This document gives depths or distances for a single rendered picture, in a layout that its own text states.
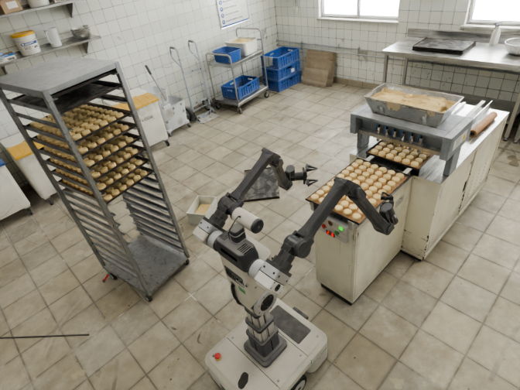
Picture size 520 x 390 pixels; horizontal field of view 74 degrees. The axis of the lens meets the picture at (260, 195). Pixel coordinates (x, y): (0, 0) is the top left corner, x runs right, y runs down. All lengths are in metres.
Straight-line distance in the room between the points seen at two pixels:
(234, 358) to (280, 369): 0.29
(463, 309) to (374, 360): 0.78
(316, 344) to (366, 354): 0.43
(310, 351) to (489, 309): 1.37
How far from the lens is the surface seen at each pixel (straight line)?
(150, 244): 3.41
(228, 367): 2.34
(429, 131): 2.46
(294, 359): 2.31
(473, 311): 2.99
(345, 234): 2.20
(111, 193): 2.52
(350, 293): 2.65
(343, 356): 2.61
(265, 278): 1.47
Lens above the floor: 2.31
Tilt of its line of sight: 37 degrees down
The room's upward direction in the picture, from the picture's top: 9 degrees counter-clockwise
